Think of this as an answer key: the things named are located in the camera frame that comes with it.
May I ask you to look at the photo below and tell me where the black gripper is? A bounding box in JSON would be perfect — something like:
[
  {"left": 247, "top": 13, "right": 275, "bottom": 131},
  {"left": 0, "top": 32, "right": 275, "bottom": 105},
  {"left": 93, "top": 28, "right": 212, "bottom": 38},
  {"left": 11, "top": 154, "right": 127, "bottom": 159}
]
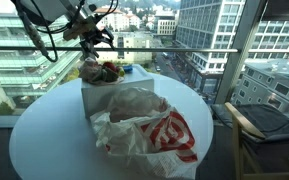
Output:
[{"left": 79, "top": 28, "right": 116, "bottom": 61}]

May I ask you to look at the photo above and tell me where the red strawberry plush toy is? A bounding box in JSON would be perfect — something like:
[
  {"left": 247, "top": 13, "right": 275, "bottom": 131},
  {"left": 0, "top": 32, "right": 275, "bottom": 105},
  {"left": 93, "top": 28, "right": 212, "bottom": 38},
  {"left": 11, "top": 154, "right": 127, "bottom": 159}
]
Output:
[{"left": 100, "top": 61, "right": 127, "bottom": 83}]

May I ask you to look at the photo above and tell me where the blue sponge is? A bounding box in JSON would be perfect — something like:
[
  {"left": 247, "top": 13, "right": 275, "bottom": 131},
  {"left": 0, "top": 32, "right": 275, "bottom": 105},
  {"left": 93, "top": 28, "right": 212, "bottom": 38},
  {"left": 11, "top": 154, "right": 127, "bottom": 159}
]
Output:
[{"left": 122, "top": 64, "right": 134, "bottom": 74}]

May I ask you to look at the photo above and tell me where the white plastic basket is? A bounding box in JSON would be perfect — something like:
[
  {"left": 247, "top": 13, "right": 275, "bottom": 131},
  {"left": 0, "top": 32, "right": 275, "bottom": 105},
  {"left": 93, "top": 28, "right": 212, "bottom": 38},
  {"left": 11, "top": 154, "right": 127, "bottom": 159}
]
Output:
[{"left": 80, "top": 64, "right": 155, "bottom": 119}]

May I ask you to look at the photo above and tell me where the white plastic bag red logo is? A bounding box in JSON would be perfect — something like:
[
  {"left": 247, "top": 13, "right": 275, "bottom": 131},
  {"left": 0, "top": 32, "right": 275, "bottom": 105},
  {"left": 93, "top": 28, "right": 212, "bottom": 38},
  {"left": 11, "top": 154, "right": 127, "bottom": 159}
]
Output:
[{"left": 89, "top": 87, "right": 198, "bottom": 179}]

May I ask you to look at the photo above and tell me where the metal window railing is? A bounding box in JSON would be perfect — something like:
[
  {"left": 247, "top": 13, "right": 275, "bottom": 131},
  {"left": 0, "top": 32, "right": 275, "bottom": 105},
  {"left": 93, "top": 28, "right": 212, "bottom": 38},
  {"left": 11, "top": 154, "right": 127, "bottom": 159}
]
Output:
[{"left": 0, "top": 45, "right": 240, "bottom": 54}]

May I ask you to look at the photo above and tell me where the wide grey window mullion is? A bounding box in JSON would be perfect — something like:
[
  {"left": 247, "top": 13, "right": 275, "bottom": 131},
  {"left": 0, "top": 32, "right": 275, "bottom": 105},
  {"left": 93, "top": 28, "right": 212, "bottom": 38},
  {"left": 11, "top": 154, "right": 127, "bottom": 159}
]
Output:
[{"left": 214, "top": 0, "right": 268, "bottom": 104}]

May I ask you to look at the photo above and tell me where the grey chair cushion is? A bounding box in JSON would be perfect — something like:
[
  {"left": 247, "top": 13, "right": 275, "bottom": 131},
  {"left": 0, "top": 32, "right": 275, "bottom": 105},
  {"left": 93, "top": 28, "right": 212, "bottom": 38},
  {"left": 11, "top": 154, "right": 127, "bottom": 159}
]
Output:
[{"left": 210, "top": 103, "right": 289, "bottom": 144}]

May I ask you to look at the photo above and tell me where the dark window blind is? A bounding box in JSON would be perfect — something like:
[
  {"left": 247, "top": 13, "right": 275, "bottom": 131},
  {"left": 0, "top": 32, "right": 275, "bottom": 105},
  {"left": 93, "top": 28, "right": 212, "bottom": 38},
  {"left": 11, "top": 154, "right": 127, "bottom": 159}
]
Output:
[{"left": 259, "top": 0, "right": 289, "bottom": 23}]

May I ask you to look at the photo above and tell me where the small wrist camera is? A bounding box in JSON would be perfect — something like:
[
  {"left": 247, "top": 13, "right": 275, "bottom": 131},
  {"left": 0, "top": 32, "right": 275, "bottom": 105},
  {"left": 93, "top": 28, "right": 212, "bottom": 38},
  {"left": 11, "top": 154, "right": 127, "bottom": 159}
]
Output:
[{"left": 88, "top": 2, "right": 98, "bottom": 13}]

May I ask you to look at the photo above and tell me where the wooden chair frame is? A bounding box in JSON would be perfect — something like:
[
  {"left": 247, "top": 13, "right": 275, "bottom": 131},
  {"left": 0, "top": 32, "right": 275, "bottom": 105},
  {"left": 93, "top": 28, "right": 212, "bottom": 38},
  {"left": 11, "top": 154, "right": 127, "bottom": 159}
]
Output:
[{"left": 224, "top": 101, "right": 289, "bottom": 180}]

